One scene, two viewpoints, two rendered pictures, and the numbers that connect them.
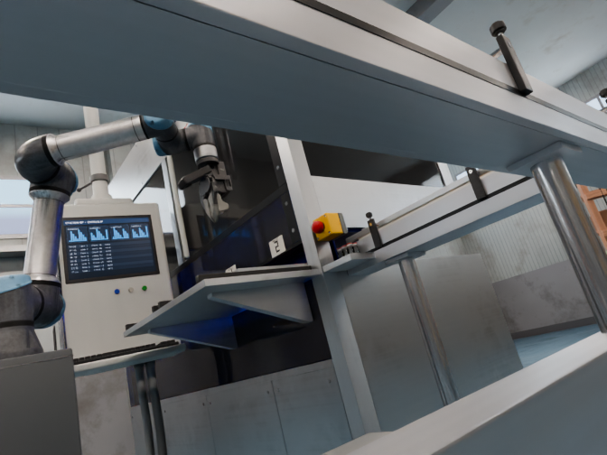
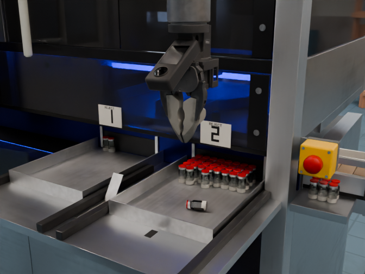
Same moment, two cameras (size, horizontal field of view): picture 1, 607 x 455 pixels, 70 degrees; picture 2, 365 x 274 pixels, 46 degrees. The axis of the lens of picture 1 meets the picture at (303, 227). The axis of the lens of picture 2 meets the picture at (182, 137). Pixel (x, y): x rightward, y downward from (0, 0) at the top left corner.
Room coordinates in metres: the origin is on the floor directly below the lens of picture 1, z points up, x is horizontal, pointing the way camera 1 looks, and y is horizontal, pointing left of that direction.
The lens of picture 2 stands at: (0.55, 0.48, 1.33)
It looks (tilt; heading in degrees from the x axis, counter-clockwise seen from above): 17 degrees down; 343
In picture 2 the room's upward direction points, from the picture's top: straight up
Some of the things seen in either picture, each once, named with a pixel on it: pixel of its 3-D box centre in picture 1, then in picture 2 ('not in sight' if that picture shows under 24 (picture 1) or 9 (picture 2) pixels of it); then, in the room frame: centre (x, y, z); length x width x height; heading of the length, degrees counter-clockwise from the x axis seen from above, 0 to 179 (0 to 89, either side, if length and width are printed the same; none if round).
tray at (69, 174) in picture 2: not in sight; (91, 165); (1.70, 0.40, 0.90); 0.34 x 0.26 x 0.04; 132
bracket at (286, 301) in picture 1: (263, 309); not in sight; (1.34, 0.18, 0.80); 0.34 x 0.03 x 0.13; 132
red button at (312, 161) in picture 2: (318, 227); (313, 163); (1.31, -0.05, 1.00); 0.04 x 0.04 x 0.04; 42
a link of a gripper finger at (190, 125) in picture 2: (219, 207); (196, 117); (1.28, 0.24, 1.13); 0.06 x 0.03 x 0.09; 132
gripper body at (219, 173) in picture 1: (212, 179); (190, 58); (1.29, 0.24, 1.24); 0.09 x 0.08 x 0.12; 132
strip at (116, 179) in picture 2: not in sight; (99, 195); (1.47, 0.40, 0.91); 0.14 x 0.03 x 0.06; 132
